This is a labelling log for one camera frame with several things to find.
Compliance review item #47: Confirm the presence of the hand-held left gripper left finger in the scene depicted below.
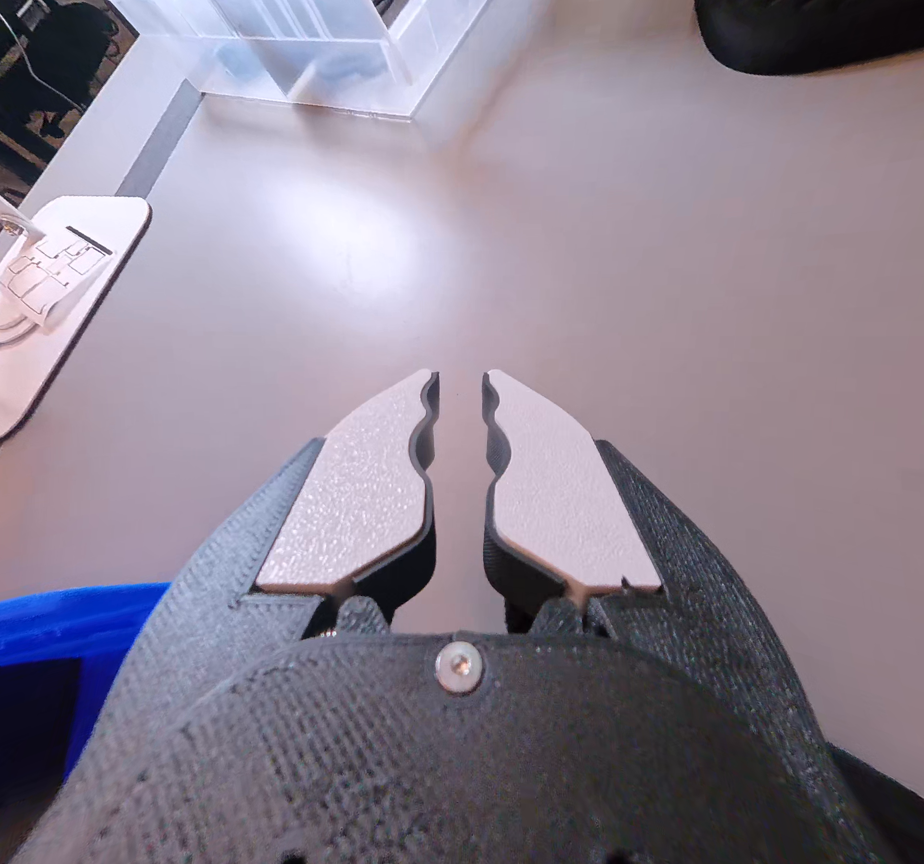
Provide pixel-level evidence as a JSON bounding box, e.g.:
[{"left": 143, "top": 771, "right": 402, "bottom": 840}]
[{"left": 255, "top": 369, "right": 440, "bottom": 625}]

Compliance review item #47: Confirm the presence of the white stand base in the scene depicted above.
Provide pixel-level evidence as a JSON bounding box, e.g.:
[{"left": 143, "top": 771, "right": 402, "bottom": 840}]
[{"left": 0, "top": 196, "right": 153, "bottom": 439}]

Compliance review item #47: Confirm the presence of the black bin divider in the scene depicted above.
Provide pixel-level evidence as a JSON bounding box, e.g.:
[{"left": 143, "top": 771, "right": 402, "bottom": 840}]
[{"left": 0, "top": 658, "right": 82, "bottom": 800}]

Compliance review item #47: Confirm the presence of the blue plastic bin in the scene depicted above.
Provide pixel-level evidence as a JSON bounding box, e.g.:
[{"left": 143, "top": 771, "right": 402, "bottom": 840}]
[{"left": 0, "top": 582, "right": 170, "bottom": 807}]

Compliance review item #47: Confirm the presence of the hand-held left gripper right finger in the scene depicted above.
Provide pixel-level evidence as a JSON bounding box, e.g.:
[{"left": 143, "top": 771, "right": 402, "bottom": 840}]
[{"left": 481, "top": 369, "right": 664, "bottom": 632}]

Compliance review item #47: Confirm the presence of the clear plastic bin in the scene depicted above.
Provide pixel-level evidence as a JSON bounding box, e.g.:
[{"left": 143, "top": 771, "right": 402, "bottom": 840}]
[{"left": 68, "top": 0, "right": 522, "bottom": 125}]

